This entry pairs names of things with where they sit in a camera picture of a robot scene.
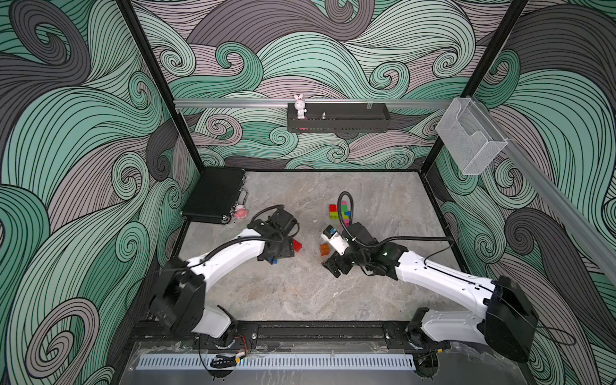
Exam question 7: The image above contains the orange lego brick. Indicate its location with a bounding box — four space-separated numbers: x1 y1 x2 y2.
319 243 330 257

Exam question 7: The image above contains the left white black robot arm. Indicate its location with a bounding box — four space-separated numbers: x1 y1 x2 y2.
149 205 299 347

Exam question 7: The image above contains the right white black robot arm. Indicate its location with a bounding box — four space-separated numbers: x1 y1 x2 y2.
321 191 577 363

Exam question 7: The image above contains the red long lego brick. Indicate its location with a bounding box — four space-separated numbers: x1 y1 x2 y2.
293 239 303 253

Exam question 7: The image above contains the pink small toy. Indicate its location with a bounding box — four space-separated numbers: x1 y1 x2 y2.
234 205 249 219

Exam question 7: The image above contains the black case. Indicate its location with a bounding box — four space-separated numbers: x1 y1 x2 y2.
182 168 245 225

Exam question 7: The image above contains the white pink bunny figurine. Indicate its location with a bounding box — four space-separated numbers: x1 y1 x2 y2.
294 94 307 120

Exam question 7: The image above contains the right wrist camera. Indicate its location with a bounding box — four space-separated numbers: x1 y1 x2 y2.
321 226 350 256

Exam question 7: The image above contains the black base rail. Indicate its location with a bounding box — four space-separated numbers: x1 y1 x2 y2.
129 308 501 353

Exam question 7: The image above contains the white slotted cable duct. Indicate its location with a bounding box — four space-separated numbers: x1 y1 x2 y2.
136 353 415 372

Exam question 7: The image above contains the black wall shelf tray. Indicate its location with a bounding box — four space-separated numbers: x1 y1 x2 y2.
287 102 391 135

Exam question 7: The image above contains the horizontal aluminium rail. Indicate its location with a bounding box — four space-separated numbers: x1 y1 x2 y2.
173 98 453 110

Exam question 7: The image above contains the clear acrylic wall holder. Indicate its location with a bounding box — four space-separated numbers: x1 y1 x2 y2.
436 97 508 176

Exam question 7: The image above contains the right wall aluminium rail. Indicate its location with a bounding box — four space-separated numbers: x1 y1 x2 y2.
471 99 615 282

